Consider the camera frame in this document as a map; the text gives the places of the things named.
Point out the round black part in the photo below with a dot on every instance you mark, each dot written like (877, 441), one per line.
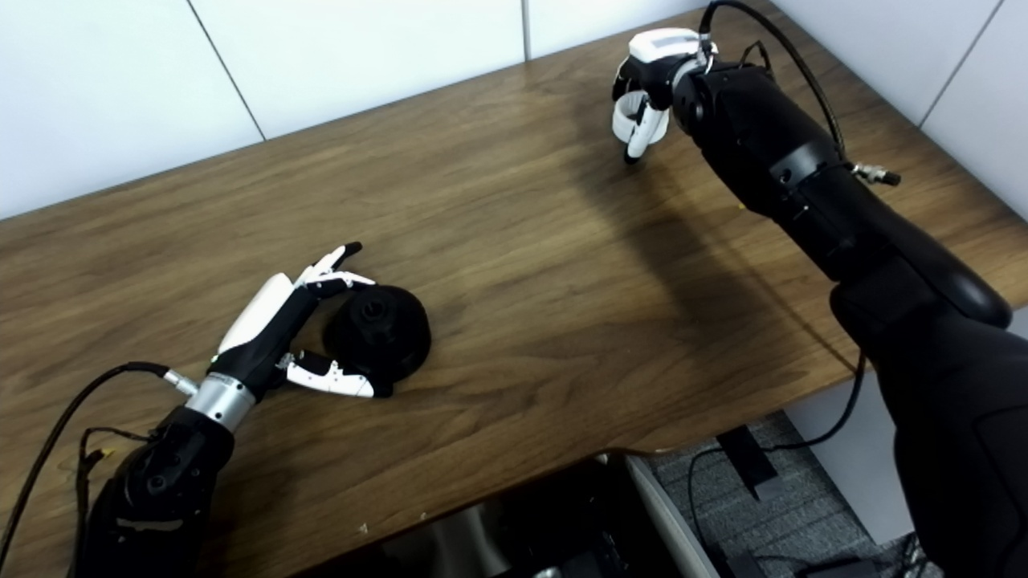
(393, 337)

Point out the black table foot bar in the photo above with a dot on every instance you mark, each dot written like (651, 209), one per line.
(747, 461)

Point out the black glossy robot torso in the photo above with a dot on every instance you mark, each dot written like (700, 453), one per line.
(522, 530)

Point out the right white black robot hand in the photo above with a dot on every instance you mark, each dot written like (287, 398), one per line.
(662, 48)

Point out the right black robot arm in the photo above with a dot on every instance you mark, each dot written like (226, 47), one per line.
(803, 177)

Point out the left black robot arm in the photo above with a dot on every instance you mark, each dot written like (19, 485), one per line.
(161, 482)

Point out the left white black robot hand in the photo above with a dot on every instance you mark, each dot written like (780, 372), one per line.
(269, 329)

